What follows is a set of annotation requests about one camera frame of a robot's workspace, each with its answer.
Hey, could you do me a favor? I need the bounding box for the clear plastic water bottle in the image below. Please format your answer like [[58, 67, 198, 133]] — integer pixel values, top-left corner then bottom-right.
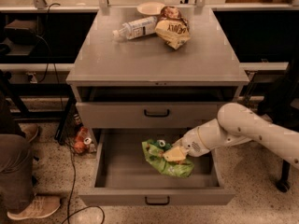
[[112, 16, 157, 40]]

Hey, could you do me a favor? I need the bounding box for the black office chair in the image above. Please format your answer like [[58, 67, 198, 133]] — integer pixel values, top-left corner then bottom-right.
[[256, 56, 299, 193]]

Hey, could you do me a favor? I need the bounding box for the black floor cable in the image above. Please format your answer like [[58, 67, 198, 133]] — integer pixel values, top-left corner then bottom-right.
[[60, 140, 106, 224]]

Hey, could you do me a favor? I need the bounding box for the brown snack bag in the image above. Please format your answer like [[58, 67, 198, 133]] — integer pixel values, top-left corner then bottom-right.
[[160, 6, 181, 20]]

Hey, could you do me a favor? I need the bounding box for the black box on shelf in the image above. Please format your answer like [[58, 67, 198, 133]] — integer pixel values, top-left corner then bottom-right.
[[4, 20, 38, 45]]

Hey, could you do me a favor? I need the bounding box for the person's leg in trousers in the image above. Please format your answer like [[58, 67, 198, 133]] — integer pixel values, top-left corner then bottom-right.
[[0, 93, 35, 214]]

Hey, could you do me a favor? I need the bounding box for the closed grey middle drawer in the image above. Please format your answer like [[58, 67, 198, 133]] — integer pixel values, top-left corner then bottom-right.
[[76, 102, 223, 129]]

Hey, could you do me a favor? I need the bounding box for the grey drawer cabinet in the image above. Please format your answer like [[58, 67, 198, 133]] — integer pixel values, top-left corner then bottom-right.
[[67, 7, 249, 141]]

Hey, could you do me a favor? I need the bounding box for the beige sneaker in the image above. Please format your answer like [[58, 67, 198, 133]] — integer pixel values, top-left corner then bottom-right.
[[21, 124, 39, 143], [7, 195, 61, 220]]

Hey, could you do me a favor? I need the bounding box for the white paper plate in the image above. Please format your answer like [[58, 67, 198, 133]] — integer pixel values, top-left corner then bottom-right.
[[137, 2, 165, 16]]

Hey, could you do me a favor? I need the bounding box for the open grey bottom drawer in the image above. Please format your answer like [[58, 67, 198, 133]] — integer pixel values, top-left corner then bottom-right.
[[79, 129, 235, 206]]

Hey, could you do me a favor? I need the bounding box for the black hanging cable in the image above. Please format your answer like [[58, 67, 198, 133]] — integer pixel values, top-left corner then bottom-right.
[[35, 2, 65, 110]]

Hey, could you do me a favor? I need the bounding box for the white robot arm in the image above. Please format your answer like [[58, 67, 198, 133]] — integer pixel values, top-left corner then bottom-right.
[[163, 103, 299, 169]]

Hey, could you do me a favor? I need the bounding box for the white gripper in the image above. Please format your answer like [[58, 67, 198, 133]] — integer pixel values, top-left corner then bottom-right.
[[163, 127, 209, 161]]

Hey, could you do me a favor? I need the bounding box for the green rice chip bag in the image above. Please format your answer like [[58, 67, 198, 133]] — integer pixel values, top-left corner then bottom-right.
[[141, 139, 194, 177]]

